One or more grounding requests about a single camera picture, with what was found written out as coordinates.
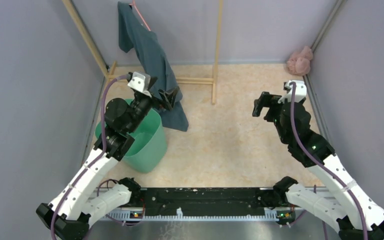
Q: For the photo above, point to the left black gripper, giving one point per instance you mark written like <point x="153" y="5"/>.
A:
<point x="168" y="98"/>

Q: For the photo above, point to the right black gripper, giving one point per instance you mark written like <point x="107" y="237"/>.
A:
<point x="268" y="100"/>

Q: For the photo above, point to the pink plastic trash bag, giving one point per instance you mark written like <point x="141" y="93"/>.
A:
<point x="299" y="62"/>

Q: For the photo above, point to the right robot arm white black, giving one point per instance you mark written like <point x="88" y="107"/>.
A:
<point x="354" y="215"/>

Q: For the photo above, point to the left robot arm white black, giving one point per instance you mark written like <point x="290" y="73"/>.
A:
<point x="71" y="214"/>

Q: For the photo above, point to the green plastic trash bin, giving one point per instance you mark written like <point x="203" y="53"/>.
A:
<point x="145" y="145"/>

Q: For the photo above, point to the dark teal hanging cloth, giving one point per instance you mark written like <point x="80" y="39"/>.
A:
<point x="152" y="57"/>

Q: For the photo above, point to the pink clothes hanger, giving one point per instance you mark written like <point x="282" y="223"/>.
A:
<point x="139" y="14"/>

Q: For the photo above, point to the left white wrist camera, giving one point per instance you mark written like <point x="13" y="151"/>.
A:
<point x="139" y="82"/>

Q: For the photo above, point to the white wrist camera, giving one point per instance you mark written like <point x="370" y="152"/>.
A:
<point x="139" y="82"/>
<point x="296" y="91"/>

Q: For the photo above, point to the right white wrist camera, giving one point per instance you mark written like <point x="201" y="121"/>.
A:
<point x="296" y="91"/>

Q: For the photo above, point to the wooden clothes rack frame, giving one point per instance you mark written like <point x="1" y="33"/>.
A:
<point x="109" y="71"/>

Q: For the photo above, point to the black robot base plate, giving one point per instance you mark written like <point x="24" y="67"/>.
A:
<point x="208" y="202"/>

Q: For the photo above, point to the grey slotted cable duct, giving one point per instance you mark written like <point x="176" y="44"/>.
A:
<point x="124" y="215"/>

